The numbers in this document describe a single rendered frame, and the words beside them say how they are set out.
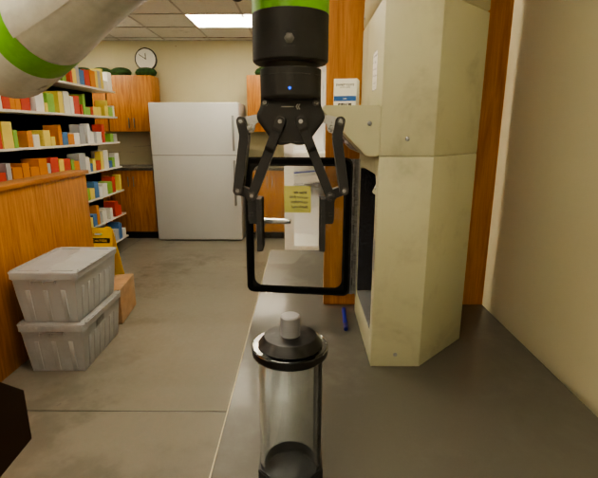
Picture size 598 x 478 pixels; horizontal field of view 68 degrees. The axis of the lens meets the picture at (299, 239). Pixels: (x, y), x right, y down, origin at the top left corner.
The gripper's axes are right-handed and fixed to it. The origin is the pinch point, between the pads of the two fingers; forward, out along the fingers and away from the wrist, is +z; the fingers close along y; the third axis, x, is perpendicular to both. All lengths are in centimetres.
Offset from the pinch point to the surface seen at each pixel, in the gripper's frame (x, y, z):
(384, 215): -33.1, -18.5, 4.6
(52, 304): -187, 149, 89
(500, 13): -71, -53, -42
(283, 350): 3.9, 1.0, 15.8
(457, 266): -44, -38, 19
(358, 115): -33.2, -12.3, -15.6
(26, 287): -185, 162, 78
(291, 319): 1.3, -0.1, 12.4
